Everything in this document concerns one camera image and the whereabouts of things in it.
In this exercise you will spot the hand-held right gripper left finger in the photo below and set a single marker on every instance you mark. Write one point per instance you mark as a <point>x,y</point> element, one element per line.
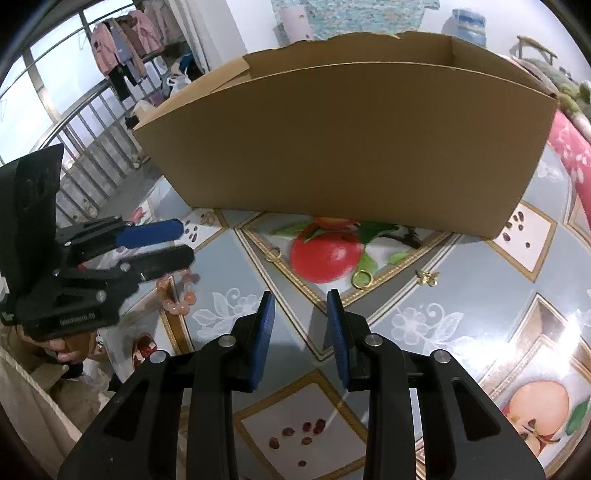
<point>263,344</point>

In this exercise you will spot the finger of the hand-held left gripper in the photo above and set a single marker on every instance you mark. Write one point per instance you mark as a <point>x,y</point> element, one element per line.
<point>147,233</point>
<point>161,263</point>

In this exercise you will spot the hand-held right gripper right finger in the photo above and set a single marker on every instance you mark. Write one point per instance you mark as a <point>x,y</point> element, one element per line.
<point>337,341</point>

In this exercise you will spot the brown cardboard box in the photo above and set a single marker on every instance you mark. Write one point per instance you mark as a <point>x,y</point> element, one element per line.
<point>346,138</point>

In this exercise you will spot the person's left hand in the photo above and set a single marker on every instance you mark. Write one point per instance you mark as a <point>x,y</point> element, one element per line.
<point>69,348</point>

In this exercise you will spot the metal railing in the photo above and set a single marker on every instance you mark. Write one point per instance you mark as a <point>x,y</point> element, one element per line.
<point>87,138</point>

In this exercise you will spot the fruit print tablecloth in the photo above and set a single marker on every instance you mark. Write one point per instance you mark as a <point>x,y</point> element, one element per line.
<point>461,295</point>

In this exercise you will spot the dark hanging trousers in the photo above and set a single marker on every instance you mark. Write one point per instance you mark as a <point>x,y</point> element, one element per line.
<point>120,85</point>

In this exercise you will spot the clear plastic bag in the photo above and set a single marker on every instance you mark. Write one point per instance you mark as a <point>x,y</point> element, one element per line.
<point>178,83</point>

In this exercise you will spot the pink hanging jacket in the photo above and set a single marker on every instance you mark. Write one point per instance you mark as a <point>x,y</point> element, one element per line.
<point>105,46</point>
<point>145,32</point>

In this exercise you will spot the pink rolled mat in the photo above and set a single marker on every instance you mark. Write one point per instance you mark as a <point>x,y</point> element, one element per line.
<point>295,25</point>

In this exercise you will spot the pink floral blanket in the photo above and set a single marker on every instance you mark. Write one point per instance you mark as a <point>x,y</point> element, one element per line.
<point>575,152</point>

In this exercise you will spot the grey green blanket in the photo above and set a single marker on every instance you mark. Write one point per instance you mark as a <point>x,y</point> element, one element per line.
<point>540,74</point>

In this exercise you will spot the blue dispenser water bottle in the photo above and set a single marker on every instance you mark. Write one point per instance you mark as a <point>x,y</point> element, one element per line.
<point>466,25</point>

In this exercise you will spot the green plush toy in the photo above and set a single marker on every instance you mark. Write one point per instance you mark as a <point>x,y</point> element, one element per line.
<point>577,97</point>

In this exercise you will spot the teal patterned wall cloth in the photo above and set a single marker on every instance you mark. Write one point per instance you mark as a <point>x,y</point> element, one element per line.
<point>360,16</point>

